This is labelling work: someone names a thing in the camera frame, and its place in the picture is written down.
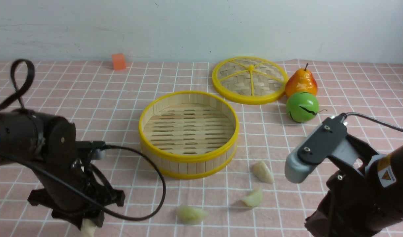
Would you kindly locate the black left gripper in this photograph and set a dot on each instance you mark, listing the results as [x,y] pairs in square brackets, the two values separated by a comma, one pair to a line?
[72,187]

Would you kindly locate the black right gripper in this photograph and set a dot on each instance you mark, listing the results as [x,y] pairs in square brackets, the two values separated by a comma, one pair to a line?
[361,202]

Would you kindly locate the pale greenish dumpling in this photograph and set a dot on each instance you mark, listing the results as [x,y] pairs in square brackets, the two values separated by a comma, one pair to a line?
[190,215]

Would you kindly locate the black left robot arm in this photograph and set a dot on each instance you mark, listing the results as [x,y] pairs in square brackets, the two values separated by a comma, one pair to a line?
[49,142]

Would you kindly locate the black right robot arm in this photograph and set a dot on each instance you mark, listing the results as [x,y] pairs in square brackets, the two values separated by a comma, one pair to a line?
[362,201]

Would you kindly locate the yellow-rimmed bamboo steamer tray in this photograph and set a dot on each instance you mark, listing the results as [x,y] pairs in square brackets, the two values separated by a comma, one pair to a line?
[189,134]

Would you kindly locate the yellow-rimmed woven steamer lid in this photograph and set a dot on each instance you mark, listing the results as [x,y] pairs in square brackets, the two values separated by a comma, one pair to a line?
[249,80]

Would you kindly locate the green toy apple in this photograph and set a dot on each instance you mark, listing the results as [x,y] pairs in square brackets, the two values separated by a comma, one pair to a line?
[302,106]

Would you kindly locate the orange foam cube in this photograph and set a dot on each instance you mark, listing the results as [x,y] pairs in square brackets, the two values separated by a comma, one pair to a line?
[118,61]

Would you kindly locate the orange yellow toy pear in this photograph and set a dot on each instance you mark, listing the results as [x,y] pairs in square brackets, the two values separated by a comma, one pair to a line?
[301,81]

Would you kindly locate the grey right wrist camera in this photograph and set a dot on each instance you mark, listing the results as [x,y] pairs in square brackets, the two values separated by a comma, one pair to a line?
[328,140]

